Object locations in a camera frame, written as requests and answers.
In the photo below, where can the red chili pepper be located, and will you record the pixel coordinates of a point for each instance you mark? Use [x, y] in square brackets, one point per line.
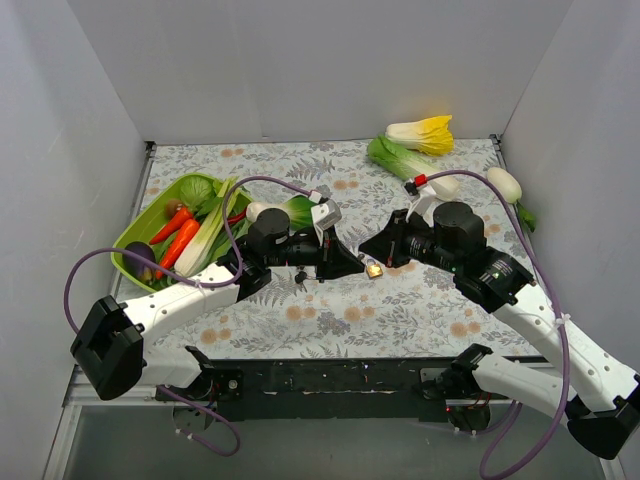
[236, 218]

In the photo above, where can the floral table mat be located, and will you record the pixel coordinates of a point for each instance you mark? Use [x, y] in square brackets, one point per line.
[411, 311]

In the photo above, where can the brass padlock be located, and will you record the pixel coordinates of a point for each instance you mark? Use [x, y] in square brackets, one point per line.
[373, 268]

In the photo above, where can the green celery stalks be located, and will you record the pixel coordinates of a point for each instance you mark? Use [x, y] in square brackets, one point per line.
[196, 252]

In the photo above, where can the black head key bunch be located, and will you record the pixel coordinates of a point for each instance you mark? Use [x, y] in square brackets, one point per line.
[300, 277]

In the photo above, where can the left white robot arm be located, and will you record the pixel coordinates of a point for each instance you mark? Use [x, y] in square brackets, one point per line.
[116, 344]

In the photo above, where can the brown kiwi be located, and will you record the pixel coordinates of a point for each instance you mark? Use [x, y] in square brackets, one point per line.
[172, 207]

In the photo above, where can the green napa cabbage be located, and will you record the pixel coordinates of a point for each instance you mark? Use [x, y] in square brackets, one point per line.
[406, 164]

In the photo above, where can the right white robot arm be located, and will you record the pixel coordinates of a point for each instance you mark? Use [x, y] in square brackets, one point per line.
[602, 412]

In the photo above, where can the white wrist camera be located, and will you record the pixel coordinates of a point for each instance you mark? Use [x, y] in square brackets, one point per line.
[421, 196]
[324, 216]

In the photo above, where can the white radish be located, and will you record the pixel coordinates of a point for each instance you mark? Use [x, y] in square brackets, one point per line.
[511, 190]

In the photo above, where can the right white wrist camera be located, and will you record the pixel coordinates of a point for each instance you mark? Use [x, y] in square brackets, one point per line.
[421, 196]

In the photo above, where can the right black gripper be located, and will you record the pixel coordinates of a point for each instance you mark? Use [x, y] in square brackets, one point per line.
[398, 240]

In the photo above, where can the purple eggplant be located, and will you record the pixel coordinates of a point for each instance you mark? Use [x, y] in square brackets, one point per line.
[134, 265]

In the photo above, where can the yellow napa cabbage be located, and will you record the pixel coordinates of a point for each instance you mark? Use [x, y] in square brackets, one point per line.
[430, 136]

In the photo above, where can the green bok choy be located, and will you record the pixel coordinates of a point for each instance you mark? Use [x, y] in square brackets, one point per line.
[297, 208]

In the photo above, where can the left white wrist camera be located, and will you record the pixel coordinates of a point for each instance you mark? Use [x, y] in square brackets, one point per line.
[324, 216]

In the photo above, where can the green plastic basket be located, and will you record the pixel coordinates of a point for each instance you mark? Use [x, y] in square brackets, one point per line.
[152, 218]

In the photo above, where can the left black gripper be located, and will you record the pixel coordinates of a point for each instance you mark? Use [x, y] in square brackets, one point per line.
[324, 253]

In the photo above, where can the orange carrot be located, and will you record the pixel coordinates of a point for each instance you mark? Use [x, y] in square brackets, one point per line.
[173, 225]
[183, 237]

